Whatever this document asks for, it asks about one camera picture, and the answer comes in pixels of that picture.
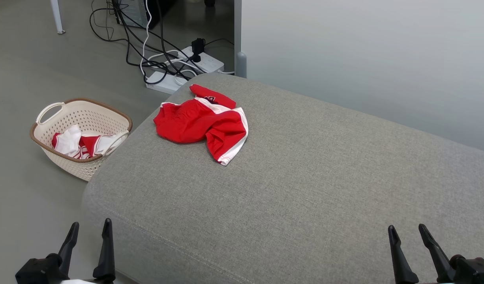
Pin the dark computer tower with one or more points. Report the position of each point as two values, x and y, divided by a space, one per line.
135 12

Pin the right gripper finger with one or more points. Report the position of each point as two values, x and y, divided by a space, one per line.
402 264
439 260

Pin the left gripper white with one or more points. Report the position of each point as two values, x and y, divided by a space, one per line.
82 281

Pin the black power adapter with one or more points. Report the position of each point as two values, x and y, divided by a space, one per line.
197 45

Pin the cream laundry basket brown rim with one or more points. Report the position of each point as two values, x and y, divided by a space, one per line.
88 114

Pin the grey partition post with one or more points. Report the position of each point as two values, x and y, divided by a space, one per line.
241 65

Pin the white power strip with adapter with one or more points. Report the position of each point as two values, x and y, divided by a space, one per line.
212 63

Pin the red and white garment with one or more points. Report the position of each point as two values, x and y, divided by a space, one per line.
68 142

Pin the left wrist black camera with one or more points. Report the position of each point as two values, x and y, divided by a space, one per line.
36 270

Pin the red shorts with white stripe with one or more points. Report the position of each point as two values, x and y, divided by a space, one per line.
186 122

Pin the white table leg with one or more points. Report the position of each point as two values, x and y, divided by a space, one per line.
57 17

